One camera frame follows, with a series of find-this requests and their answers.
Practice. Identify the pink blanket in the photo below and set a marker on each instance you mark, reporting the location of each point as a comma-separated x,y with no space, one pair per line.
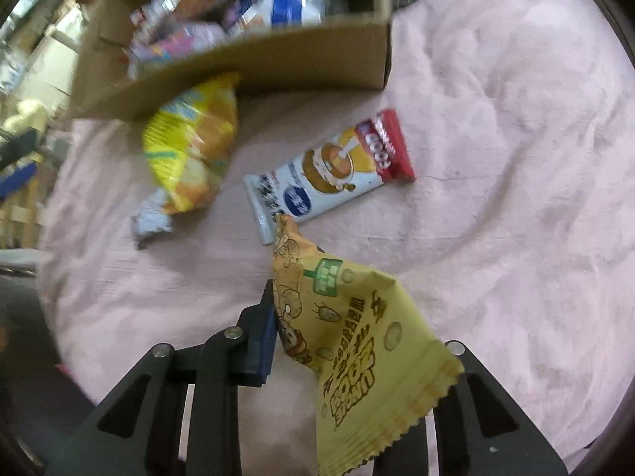
496,158

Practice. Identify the white and red biscuit packet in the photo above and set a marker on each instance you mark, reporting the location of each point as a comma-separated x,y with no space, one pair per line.
322,173

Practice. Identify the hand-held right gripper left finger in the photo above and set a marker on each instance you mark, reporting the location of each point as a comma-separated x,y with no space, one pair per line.
263,347

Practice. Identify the pink and purple snack packet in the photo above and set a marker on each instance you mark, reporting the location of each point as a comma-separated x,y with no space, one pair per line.
173,42

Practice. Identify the cardboard box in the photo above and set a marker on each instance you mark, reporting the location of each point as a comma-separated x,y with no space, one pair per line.
307,59

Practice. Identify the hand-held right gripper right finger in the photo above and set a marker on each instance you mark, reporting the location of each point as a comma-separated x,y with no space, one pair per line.
478,369

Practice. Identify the blue and white snack bag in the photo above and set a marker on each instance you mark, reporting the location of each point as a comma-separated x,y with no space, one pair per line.
292,2

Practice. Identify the yellow and green chip bag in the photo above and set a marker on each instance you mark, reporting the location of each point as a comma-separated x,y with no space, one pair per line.
188,158

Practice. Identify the tan yellow snack bag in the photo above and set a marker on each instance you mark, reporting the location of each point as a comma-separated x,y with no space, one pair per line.
357,357

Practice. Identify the small pale purple packet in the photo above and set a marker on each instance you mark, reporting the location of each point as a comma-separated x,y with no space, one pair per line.
149,220

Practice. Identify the wooden chair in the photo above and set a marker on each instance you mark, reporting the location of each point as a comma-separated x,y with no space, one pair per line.
20,218

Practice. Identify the pale yellow plush toy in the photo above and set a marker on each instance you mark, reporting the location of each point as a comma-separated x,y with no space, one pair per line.
25,114

